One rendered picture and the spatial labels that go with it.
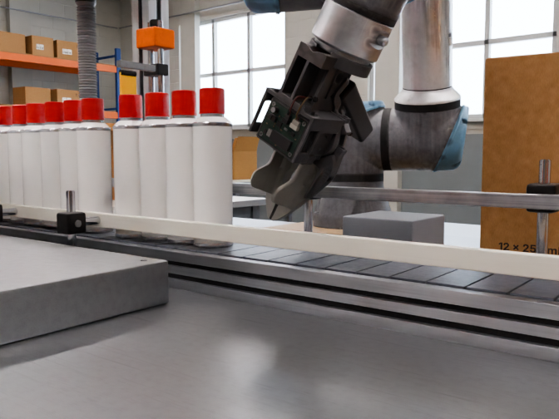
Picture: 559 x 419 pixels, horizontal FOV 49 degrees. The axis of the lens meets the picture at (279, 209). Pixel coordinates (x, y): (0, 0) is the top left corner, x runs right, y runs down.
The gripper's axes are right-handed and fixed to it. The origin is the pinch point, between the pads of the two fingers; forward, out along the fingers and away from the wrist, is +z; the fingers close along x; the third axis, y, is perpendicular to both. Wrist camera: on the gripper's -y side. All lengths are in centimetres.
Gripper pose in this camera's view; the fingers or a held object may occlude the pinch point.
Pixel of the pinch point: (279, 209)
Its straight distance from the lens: 73.7
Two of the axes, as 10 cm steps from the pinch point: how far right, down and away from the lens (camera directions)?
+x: 6.9, 5.4, -4.8
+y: -6.1, 0.7, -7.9
